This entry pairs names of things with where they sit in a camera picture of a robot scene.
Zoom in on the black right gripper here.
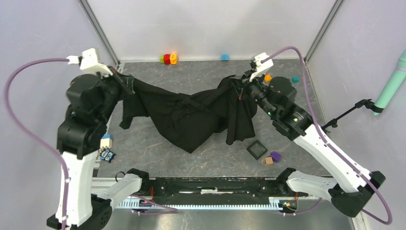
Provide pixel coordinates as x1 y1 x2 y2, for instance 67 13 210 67
231 68 278 117

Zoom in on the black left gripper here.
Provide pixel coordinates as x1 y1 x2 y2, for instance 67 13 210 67
97 63 136 122

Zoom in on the black garment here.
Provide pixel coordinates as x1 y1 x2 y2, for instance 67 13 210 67
120 75 257 153

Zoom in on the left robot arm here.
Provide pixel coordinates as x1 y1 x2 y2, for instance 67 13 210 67
46 68 150 230

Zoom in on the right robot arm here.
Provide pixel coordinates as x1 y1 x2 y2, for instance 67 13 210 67
234 76 385 218

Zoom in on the orange cube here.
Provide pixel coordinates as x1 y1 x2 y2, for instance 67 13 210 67
264 74 272 82

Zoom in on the blue round block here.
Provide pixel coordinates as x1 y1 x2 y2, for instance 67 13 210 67
220 54 230 61

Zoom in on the teal cube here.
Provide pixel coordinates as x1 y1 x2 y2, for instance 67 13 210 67
292 76 299 83

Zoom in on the blue white block toy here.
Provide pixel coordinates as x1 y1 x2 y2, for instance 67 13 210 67
100 134 113 150

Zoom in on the red yellow green toy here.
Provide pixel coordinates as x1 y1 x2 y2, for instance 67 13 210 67
160 53 178 65

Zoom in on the black square tray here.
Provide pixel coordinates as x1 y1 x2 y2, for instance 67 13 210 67
246 140 268 160

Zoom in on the blue monster card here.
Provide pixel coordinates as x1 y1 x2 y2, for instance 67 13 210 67
98 149 116 163

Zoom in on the purple cube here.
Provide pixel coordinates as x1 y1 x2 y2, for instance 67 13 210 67
270 151 282 162

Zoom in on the brown wooden cube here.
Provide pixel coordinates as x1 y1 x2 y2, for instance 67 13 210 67
264 157 274 165

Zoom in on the black tripod stand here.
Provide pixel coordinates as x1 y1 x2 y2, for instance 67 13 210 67
322 99 382 133

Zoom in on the mint green tube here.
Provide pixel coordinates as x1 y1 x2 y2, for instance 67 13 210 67
372 51 406 115

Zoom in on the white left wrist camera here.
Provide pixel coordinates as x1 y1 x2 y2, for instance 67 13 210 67
67 48 113 77

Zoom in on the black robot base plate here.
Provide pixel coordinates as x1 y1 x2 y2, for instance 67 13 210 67
135 177 308 205

